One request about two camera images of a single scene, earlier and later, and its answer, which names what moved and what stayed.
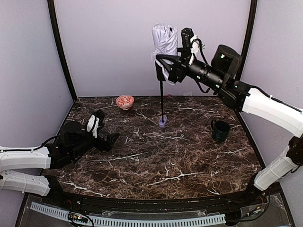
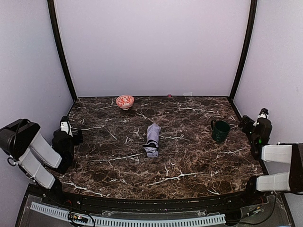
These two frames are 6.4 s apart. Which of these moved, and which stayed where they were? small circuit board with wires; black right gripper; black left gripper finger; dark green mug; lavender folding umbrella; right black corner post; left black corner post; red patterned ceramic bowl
Moved: black left gripper finger; lavender folding umbrella; black right gripper
Stayed: small circuit board with wires; red patterned ceramic bowl; dark green mug; left black corner post; right black corner post
